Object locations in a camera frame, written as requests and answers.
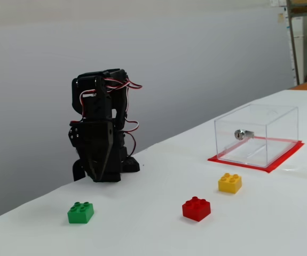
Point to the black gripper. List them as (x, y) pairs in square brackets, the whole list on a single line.
[(95, 138)]

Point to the green lego brick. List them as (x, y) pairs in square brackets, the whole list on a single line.
[(80, 212)]

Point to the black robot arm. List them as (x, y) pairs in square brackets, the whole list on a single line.
[(89, 80)]

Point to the red lego brick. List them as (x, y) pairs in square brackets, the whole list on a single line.
[(196, 209)]

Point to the yellow lego brick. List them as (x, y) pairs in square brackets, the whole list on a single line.
[(229, 183)]

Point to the silver box lock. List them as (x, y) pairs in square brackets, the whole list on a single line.
[(242, 134)]

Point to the transparent plastic box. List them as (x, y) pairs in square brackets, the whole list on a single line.
[(257, 133)]

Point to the black table clamp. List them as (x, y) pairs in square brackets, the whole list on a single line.
[(78, 170)]

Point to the red tape rectangle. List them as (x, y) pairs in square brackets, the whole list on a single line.
[(276, 168)]

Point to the metal shelf rack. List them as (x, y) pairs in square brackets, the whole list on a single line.
[(293, 40)]

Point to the paper label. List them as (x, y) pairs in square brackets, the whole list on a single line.
[(280, 18)]

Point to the white appliance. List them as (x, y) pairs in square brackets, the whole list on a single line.
[(298, 42)]

